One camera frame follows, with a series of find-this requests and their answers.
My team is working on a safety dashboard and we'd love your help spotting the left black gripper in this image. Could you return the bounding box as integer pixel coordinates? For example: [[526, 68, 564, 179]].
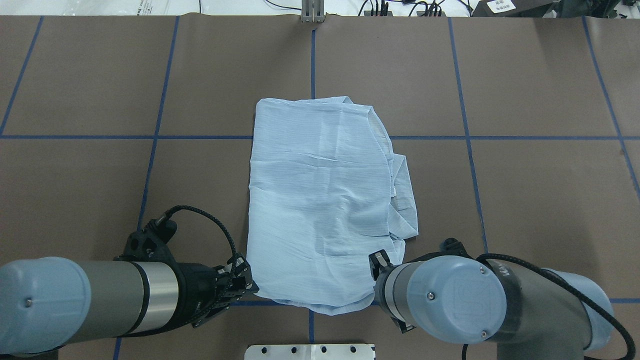
[[178, 253, 259, 328]]

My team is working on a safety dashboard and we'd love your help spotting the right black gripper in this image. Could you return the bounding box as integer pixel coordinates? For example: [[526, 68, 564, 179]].
[[369, 249, 415, 334]]

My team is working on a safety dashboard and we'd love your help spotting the light blue button-up shirt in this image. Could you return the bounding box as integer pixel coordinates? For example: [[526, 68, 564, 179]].
[[246, 96, 419, 316]]

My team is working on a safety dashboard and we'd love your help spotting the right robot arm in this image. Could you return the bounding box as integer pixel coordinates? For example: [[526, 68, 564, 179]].
[[369, 246, 616, 360]]

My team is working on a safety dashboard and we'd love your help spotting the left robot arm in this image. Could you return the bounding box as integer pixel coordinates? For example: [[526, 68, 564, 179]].
[[0, 257, 258, 357]]

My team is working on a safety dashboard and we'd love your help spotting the black device with label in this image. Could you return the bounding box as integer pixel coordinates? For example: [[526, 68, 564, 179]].
[[471, 0, 560, 18]]

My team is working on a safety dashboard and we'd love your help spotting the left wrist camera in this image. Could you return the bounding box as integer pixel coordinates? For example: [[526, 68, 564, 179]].
[[113, 216, 178, 264]]

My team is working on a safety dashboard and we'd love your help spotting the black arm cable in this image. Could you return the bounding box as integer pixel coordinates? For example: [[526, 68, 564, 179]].
[[155, 205, 238, 271]]

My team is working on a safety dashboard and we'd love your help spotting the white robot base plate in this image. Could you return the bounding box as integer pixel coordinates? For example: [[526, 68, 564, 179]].
[[244, 343, 377, 360]]

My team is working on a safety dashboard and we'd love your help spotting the aluminium frame post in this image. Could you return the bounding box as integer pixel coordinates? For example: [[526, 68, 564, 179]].
[[301, 0, 326, 23]]

